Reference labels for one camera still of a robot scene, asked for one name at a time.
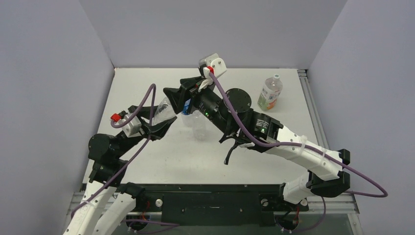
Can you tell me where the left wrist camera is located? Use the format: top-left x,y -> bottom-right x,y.
110,113 -> 142,138

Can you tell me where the clear bottle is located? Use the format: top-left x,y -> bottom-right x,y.
192,110 -> 207,141
152,97 -> 176,125

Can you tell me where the blue label bottle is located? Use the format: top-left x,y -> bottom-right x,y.
181,99 -> 193,127

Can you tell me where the green orange label bottle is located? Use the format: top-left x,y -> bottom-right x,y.
257,74 -> 283,111

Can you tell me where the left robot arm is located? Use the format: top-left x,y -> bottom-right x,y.
63,105 -> 177,235

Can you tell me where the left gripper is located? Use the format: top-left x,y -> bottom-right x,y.
115,104 -> 177,158

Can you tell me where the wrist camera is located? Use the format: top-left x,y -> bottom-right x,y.
110,113 -> 142,138
198,53 -> 227,92

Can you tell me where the aluminium rail frame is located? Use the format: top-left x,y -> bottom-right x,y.
61,69 -> 364,235

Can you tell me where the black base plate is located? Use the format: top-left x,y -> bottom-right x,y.
128,184 -> 309,227

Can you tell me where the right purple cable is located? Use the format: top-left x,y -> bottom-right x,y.
209,71 -> 389,234

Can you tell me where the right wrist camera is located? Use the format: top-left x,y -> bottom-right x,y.
198,53 -> 227,92

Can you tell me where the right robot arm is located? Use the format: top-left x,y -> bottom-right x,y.
163,77 -> 350,209

